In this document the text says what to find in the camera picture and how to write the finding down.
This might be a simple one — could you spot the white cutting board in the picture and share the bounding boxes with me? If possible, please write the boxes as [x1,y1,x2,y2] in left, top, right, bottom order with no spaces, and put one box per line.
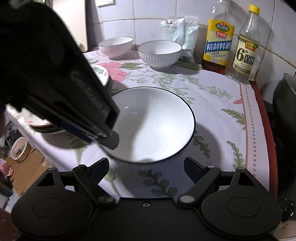
[52,0,89,52]

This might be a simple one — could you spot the black wok with lid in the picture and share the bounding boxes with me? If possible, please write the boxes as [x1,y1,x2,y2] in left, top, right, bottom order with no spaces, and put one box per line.
[272,73,296,200]

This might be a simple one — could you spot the white plate with dark rim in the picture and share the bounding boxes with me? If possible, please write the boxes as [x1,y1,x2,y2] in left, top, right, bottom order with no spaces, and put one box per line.
[35,125,68,135]

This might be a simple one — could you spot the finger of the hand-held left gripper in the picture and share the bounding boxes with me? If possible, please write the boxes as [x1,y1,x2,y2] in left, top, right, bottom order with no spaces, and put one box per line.
[61,123,97,143]
[98,131,120,150]

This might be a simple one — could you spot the white ribbed bowl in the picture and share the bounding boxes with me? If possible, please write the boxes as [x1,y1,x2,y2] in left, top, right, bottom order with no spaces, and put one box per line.
[97,37,134,59]
[98,86,196,164]
[137,40,182,69]

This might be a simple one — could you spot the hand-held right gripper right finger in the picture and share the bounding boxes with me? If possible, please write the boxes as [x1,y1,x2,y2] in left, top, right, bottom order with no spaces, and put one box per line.
[178,157,259,207]

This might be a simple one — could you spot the white round container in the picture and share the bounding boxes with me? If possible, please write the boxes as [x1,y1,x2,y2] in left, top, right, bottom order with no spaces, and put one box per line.
[10,137,31,161]

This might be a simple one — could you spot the brown cardboard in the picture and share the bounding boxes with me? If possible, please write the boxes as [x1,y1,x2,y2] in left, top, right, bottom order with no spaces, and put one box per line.
[7,151,54,197]

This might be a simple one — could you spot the white seasoning packet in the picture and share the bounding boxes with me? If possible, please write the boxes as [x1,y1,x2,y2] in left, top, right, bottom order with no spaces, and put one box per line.
[161,17,186,47]
[181,16,200,63]

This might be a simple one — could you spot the floral tablecloth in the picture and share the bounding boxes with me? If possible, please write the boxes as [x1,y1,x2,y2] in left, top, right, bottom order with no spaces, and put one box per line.
[5,50,273,198]

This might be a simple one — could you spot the cooking wine bottle yellow label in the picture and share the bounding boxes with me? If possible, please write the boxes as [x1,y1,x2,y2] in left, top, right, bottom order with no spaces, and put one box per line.
[202,0,235,75]

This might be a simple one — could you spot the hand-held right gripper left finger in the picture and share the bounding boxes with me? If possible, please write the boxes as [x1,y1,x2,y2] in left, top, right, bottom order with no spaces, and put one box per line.
[32,158,116,208]

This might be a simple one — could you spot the pink rabbit print plate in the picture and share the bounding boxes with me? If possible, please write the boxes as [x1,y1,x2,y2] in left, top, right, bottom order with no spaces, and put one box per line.
[28,111,53,127]

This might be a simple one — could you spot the clear vinegar bottle yellow cap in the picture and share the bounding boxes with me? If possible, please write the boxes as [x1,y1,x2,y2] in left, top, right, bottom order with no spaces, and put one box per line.
[228,4,260,84]

